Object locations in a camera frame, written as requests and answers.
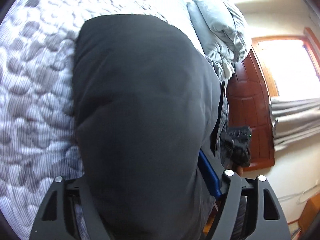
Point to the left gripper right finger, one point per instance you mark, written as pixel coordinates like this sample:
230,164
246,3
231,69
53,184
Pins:
248,208

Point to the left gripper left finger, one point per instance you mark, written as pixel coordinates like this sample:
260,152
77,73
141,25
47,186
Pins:
65,209

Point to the black pants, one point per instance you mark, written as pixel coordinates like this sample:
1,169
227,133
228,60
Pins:
145,103

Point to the brown wooden headboard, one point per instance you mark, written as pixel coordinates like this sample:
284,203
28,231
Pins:
248,100

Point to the grey curtain by headboard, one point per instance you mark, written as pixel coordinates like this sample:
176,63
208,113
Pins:
293,120

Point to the small wooden framed window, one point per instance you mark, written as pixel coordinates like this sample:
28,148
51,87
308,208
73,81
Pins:
289,64

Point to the folded grey blue comforter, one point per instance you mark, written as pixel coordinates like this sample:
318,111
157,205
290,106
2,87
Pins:
222,32

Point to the grey quilted bed mattress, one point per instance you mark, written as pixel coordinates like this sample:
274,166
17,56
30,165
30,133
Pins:
38,150

